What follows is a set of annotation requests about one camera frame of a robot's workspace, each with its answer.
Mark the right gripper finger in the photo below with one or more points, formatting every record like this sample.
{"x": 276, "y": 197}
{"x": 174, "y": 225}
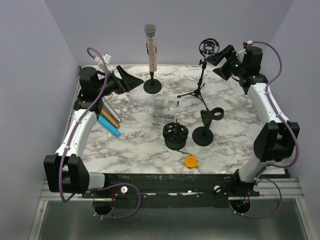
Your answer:
{"x": 227, "y": 53}
{"x": 223, "y": 72}

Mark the silver microphone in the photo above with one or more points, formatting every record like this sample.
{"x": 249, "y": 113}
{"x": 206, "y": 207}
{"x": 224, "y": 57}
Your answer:
{"x": 111, "y": 110}

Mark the clear screw organizer box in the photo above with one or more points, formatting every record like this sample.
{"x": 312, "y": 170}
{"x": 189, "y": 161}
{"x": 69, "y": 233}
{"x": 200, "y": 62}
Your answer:
{"x": 163, "y": 111}

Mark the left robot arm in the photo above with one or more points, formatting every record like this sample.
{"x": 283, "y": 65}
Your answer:
{"x": 65, "y": 171}

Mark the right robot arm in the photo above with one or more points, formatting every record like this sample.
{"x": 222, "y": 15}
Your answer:
{"x": 276, "y": 145}

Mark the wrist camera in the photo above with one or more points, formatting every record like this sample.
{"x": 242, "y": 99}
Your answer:
{"x": 241, "y": 54}
{"x": 106, "y": 59}

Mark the shock mount round base stand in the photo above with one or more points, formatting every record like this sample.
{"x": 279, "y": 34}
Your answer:
{"x": 175, "y": 135}

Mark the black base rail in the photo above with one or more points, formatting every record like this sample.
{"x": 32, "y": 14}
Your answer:
{"x": 126, "y": 191}

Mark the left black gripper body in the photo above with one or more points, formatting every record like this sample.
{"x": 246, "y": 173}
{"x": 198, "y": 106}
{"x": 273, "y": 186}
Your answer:
{"x": 114, "y": 85}

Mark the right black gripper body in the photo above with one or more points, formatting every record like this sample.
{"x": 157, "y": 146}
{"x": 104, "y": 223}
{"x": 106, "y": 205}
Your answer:
{"x": 233, "y": 63}

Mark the gold microphone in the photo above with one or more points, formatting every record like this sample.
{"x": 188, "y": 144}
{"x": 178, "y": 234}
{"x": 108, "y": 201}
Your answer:
{"x": 106, "y": 114}

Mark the black tripod shock mount stand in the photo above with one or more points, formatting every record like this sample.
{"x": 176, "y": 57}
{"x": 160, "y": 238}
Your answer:
{"x": 207, "y": 48}

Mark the orange tape measure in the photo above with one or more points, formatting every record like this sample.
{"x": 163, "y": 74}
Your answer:
{"x": 191, "y": 162}

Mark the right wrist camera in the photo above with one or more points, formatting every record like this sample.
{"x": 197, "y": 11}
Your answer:
{"x": 241, "y": 54}

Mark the blue microphone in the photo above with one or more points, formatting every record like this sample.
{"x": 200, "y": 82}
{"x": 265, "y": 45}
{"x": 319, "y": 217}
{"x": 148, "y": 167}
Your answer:
{"x": 108, "y": 126}

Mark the glitter microphone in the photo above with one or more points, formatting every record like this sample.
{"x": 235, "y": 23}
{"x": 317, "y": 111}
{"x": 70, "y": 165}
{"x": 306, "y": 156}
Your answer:
{"x": 150, "y": 31}

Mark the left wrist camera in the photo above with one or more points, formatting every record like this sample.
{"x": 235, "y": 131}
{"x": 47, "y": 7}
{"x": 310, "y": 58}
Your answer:
{"x": 106, "y": 59}

